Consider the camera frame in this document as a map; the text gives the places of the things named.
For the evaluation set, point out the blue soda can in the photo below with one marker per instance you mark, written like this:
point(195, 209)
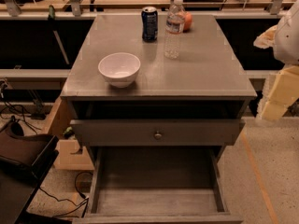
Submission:
point(149, 17)

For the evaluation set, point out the top grey drawer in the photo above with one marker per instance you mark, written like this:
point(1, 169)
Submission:
point(139, 132)

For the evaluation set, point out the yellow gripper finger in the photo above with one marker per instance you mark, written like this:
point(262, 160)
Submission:
point(280, 91)
point(266, 39)

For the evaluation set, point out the white ceramic bowl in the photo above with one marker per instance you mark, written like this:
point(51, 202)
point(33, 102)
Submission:
point(119, 69)

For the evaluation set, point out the red apple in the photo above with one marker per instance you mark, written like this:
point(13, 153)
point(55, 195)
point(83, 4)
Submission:
point(188, 21)

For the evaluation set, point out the light wooden box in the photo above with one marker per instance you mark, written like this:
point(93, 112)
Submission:
point(72, 156)

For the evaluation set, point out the brass drawer knob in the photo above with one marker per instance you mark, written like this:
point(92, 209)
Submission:
point(158, 135)

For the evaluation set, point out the clear plastic water bottle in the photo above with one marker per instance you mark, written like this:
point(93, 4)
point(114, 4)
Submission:
point(174, 26)

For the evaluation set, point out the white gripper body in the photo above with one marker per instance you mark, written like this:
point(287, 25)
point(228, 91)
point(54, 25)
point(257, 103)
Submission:
point(287, 39)

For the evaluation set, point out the open middle grey drawer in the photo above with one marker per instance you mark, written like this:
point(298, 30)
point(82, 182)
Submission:
point(156, 185)

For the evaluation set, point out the grey wooden drawer cabinet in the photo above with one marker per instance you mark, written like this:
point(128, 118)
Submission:
point(206, 80)

